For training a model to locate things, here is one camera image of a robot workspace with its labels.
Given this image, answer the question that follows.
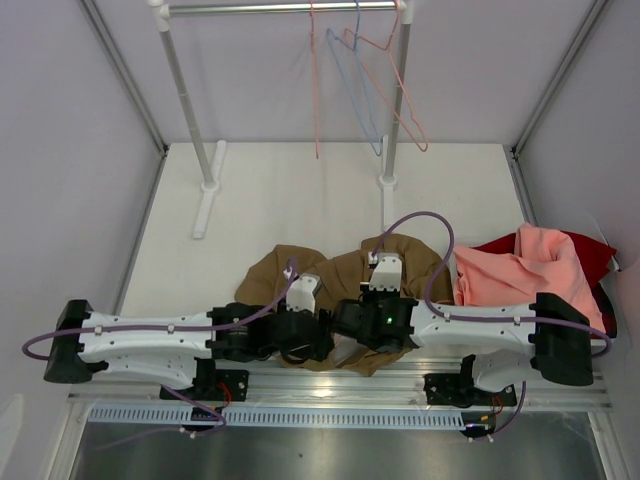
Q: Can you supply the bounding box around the tan brown skirt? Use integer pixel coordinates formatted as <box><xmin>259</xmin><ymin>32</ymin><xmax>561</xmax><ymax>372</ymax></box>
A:
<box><xmin>234</xmin><ymin>234</ymin><xmax>454</xmax><ymax>377</ymax></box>

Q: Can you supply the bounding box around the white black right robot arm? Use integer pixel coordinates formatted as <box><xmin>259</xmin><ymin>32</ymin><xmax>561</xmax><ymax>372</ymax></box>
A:
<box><xmin>333</xmin><ymin>293</ymin><xmax>593</xmax><ymax>404</ymax></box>

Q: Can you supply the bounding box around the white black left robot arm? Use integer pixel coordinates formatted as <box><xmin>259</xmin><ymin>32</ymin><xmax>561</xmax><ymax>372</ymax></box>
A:
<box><xmin>44</xmin><ymin>300</ymin><xmax>334</xmax><ymax>402</ymax></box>

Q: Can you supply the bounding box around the pink garment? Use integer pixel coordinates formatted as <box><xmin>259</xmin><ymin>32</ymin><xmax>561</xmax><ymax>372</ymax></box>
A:
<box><xmin>454</xmin><ymin>223</ymin><xmax>605</xmax><ymax>331</ymax></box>

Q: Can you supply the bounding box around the red garment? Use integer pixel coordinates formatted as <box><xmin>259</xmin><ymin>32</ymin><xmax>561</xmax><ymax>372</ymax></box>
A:
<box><xmin>472</xmin><ymin>231</ymin><xmax>617</xmax><ymax>338</ymax></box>

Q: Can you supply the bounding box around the silver white clothes rack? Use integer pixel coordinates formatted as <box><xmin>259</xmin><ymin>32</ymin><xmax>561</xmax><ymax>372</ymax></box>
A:
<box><xmin>145</xmin><ymin>0</ymin><xmax>420</xmax><ymax>241</ymax></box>

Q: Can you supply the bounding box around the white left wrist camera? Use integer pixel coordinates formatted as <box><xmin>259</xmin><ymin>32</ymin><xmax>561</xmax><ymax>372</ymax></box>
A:
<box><xmin>283</xmin><ymin>268</ymin><xmax>322</xmax><ymax>314</ymax></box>

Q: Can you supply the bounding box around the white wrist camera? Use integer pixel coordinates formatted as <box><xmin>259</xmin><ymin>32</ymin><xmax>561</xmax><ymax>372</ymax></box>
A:
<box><xmin>368</xmin><ymin>252</ymin><xmax>403</xmax><ymax>293</ymax></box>
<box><xmin>283</xmin><ymin>268</ymin><xmax>322</xmax><ymax>314</ymax></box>

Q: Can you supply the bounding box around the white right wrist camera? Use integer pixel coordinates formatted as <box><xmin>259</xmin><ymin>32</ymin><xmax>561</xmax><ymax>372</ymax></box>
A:
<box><xmin>368</xmin><ymin>252</ymin><xmax>403</xmax><ymax>293</ymax></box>

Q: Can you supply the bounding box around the aluminium mounting rail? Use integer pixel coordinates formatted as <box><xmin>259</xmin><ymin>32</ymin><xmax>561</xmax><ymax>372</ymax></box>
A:
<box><xmin>67</xmin><ymin>359</ymin><xmax>613</xmax><ymax>412</ymax></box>

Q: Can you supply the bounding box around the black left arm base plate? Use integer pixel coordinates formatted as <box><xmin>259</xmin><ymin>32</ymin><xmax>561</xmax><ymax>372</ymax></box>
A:
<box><xmin>176</xmin><ymin>369</ymin><xmax>250</xmax><ymax>402</ymax></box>

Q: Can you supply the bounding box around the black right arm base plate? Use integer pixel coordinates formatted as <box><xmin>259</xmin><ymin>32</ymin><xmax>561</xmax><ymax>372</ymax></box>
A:
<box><xmin>423</xmin><ymin>373</ymin><xmax>517</xmax><ymax>409</ymax></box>

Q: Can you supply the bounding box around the grey slotted cable duct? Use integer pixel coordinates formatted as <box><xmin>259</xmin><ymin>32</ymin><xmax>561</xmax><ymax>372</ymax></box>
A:
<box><xmin>88</xmin><ymin>404</ymin><xmax>465</xmax><ymax>431</ymax></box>

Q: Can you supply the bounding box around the blue wire hanger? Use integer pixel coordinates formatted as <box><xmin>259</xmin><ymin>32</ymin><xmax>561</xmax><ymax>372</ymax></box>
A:
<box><xmin>325</xmin><ymin>1</ymin><xmax>383</xmax><ymax>157</ymax></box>

